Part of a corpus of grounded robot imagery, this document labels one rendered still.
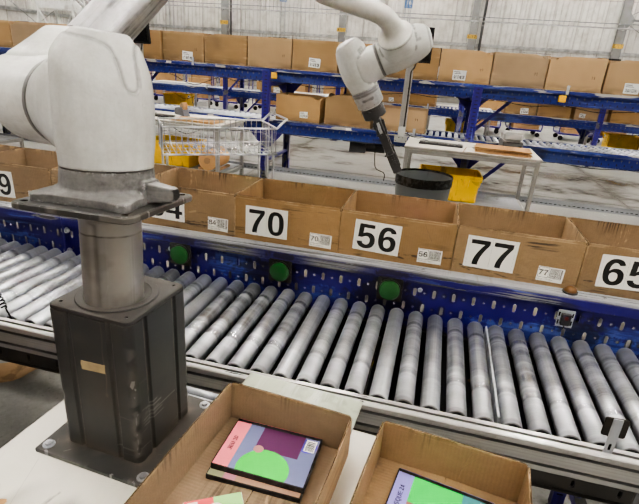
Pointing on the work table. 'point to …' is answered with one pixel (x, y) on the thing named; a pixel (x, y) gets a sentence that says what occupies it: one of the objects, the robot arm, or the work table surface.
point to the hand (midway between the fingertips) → (393, 161)
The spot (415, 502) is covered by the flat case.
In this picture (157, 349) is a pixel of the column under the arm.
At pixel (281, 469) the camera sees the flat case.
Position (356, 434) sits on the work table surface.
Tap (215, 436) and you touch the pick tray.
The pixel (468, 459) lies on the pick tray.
